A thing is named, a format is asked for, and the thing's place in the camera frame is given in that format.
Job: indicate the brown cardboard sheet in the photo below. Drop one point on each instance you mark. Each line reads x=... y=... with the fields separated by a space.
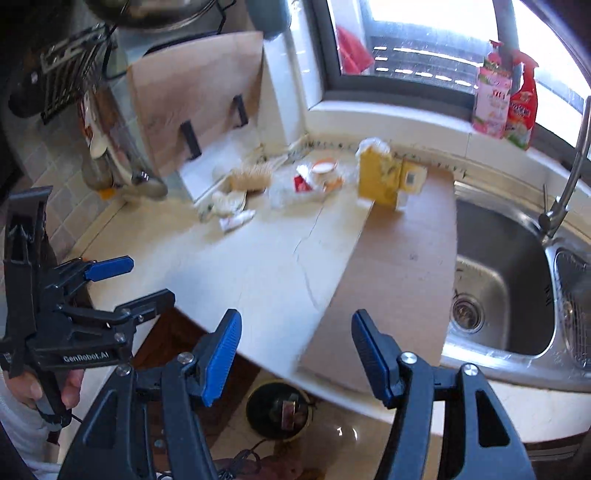
x=392 y=277

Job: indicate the brown slipper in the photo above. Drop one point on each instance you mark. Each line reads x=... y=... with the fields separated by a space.
x=291 y=468

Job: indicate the yellow cardboard box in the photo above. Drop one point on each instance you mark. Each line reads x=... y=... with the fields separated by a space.
x=376 y=180

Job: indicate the pink detergent bottle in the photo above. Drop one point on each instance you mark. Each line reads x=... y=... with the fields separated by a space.
x=491 y=101

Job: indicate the white round lid cup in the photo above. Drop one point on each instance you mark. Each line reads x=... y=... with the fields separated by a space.
x=324 y=167

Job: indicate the white rice spoon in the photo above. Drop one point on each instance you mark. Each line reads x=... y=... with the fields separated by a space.
x=98 y=145

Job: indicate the red spray bottle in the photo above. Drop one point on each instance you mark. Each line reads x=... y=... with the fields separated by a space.
x=521 y=115

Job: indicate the black frying pan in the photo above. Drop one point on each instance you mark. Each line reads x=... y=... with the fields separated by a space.
x=23 y=99

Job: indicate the steel mesh strainer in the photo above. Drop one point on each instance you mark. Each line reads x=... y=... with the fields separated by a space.
x=97 y=175

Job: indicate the teal utensil holder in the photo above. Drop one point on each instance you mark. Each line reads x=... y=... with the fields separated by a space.
x=279 y=18

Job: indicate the wooden cutting board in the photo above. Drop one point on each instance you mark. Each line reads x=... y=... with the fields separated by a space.
x=194 y=83

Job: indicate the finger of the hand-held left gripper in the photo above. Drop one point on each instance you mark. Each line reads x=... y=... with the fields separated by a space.
x=108 y=268
x=147 y=304

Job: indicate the red white packet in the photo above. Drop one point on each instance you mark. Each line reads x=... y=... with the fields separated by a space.
x=304 y=184

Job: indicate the white plastic bag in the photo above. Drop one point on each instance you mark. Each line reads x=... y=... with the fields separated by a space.
x=374 y=145

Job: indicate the person's left forearm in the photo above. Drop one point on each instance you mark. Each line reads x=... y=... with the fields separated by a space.
x=18 y=438

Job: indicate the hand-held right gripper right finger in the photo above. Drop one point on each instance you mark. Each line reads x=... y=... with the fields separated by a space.
x=374 y=360

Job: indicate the black metal board rack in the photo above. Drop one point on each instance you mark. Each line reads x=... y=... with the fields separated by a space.
x=190 y=136

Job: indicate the large clear plastic wrap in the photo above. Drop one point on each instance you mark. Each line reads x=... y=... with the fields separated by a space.
x=286 y=196

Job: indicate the person's left hand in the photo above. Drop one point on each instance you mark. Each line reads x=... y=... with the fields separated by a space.
x=71 y=387

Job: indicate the dark framed window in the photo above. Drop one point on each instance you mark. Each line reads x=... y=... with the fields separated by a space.
x=438 y=37

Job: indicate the beige bristle brush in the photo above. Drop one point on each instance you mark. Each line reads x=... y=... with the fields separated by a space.
x=251 y=177

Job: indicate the stainless steel sink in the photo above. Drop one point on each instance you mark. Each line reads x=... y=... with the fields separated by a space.
x=503 y=286

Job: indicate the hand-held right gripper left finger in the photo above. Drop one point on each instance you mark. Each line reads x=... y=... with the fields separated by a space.
x=221 y=360

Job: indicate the red cloth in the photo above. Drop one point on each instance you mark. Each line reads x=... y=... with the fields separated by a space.
x=353 y=50

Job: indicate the steel pot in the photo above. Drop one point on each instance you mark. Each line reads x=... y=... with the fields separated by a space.
x=147 y=11

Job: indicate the steel faucet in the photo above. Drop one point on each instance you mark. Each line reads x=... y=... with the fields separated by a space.
x=556 y=212

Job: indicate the orange plastic piece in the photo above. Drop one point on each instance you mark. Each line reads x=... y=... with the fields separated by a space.
x=106 y=193

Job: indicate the black wall rack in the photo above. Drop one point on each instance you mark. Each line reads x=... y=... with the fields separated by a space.
x=69 y=60

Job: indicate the round dark bin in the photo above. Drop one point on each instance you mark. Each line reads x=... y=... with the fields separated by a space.
x=261 y=415

